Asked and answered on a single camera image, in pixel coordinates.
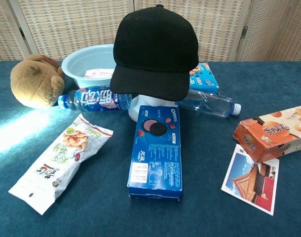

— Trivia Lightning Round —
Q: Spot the clear plastic water bottle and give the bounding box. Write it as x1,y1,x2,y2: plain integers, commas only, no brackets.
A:
176,88,242,119

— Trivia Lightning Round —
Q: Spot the brown plush toy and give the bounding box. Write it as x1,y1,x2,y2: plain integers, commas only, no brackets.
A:
10,54,65,110

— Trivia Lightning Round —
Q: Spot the white nut snack bag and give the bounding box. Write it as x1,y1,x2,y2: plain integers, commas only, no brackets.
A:
8,114,114,215

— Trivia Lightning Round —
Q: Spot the white and pink packet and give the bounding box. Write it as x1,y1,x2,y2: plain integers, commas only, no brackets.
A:
83,68,115,79

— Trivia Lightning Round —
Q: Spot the orange egg roll box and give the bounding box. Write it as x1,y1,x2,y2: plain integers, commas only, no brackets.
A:
233,103,301,163

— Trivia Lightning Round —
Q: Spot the light blue plastic basin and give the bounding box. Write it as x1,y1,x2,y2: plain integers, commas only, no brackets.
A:
61,43,116,89

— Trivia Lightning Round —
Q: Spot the blue labelled drink bottle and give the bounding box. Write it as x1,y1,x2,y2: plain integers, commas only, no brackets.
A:
57,85,136,113

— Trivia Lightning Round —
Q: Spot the palace roof postcard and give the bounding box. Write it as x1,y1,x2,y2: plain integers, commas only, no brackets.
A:
221,144,280,217

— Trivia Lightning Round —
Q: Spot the blue chocolate chip cookie box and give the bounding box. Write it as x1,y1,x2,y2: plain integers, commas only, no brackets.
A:
188,62,220,95

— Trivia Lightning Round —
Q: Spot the white foam mannequin head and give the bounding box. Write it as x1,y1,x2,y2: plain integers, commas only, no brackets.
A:
127,93,183,123

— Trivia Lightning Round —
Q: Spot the blue Oreo cookie box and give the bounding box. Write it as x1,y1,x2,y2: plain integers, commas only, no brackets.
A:
126,105,184,202

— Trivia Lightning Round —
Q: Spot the teal table cloth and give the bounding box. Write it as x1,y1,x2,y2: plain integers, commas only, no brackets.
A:
0,60,301,237

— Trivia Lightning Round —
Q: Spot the black baseball cap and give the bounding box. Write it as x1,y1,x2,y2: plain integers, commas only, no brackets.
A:
109,4,199,102

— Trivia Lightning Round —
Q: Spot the woven folding screen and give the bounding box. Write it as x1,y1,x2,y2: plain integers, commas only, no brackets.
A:
0,0,301,63

